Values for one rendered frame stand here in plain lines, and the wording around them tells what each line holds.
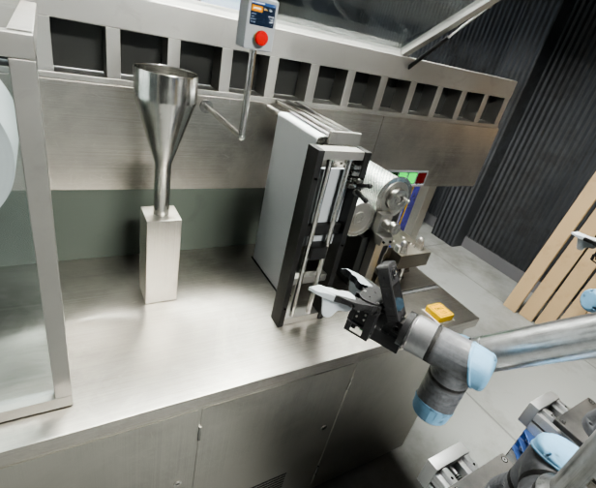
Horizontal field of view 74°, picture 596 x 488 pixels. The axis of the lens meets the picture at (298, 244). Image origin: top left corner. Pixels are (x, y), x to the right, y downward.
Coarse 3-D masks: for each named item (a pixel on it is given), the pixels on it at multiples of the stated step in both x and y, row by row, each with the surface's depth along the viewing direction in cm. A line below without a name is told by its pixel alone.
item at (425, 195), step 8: (424, 192) 217; (432, 192) 217; (416, 200) 222; (424, 200) 218; (416, 208) 222; (424, 208) 221; (416, 216) 223; (424, 216) 225; (408, 224) 228; (416, 224) 225; (408, 232) 229; (416, 232) 229
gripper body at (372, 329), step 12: (372, 288) 82; (372, 300) 76; (360, 312) 78; (372, 312) 76; (384, 312) 77; (348, 324) 79; (360, 324) 79; (372, 324) 76; (384, 324) 77; (396, 324) 75; (408, 324) 73; (360, 336) 78; (372, 336) 78; (384, 336) 77; (396, 336) 76; (396, 348) 76
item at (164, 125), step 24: (144, 120) 90; (168, 120) 89; (168, 144) 94; (168, 168) 99; (168, 192) 102; (144, 216) 103; (168, 216) 105; (144, 240) 105; (168, 240) 106; (144, 264) 108; (168, 264) 110; (144, 288) 112; (168, 288) 114
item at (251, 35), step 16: (240, 0) 84; (256, 0) 81; (272, 0) 83; (240, 16) 85; (256, 16) 83; (272, 16) 84; (240, 32) 85; (256, 32) 84; (272, 32) 86; (256, 48) 86
